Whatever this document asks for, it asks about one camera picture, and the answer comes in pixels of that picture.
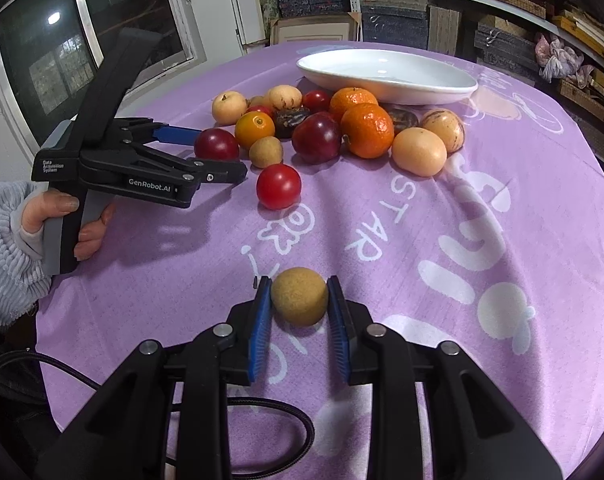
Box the large dark red plum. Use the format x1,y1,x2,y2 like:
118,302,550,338
291,112,341,165

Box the pink plastic bag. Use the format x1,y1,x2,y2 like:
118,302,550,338
534,34,588,84

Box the person's left hand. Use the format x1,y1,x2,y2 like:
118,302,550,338
19,190,116,261

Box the window with white frame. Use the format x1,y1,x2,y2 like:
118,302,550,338
0,0,208,180

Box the small red tomato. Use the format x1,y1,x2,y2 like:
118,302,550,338
302,89,331,114

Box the red cherry tomato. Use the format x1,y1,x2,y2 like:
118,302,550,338
256,164,302,210

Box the yellow orange tomato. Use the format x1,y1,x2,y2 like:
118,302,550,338
234,112,275,151

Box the small brown longan fruit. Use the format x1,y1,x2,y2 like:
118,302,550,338
270,266,329,327

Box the dark purple passion fruit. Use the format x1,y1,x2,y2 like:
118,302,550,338
274,106,311,139

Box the black cable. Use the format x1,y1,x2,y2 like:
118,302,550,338
0,349,317,479

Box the pale loquat with stem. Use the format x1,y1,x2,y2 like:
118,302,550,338
266,84,303,110

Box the purple printed tablecloth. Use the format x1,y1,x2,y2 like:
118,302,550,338
36,61,604,474

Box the striped beige pepino fruit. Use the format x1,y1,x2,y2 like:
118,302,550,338
420,108,466,155

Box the large orange mandarin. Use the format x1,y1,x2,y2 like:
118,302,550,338
340,103,395,159

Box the smooth beige round fruit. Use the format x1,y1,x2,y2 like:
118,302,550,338
391,127,447,178

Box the white metal shelf unit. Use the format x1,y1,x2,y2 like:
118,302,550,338
343,0,604,82

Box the grey ribbed sleeve forearm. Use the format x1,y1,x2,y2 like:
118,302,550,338
0,182,52,328

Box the small tan longan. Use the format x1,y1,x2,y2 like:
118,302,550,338
249,136,284,169

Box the cardboard box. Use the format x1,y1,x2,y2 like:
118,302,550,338
270,12,362,46

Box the pale yellow loquat fruit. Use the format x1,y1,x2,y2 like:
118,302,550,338
211,90,249,126

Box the white oval plate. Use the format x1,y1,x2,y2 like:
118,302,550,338
296,48,479,106

